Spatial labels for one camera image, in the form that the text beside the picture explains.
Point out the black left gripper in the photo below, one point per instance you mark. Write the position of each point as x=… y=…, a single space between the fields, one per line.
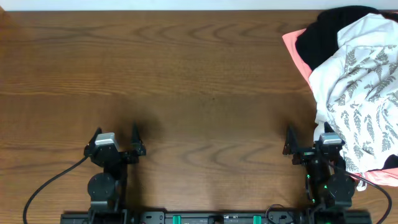
x=137 y=148

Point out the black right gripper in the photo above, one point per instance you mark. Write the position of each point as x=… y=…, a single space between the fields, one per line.
x=292 y=147

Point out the white fern print cloth bag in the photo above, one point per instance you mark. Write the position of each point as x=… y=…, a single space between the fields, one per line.
x=356 y=94

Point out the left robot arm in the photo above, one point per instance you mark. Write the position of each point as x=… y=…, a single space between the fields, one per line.
x=107 y=189

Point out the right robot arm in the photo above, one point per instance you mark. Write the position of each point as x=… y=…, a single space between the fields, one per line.
x=327 y=186

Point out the black garment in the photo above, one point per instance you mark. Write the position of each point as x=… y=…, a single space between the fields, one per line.
x=319 y=40

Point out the white garment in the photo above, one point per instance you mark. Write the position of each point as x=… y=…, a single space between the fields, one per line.
x=372 y=30

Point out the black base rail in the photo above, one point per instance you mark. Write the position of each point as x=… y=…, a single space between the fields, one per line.
x=270 y=217

